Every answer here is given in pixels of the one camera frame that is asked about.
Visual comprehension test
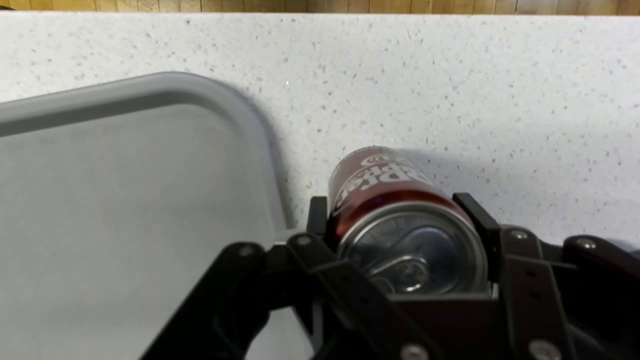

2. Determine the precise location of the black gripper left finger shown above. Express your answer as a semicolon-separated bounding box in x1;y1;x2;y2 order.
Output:
138;193;436;360

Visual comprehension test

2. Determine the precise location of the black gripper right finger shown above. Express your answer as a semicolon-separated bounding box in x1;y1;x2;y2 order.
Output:
450;190;640;360

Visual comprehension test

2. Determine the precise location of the red soda can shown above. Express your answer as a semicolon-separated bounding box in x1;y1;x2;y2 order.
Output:
324;143;493;300

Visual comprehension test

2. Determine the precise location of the grey plastic tray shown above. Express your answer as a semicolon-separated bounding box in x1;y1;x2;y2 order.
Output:
0;70;296;360

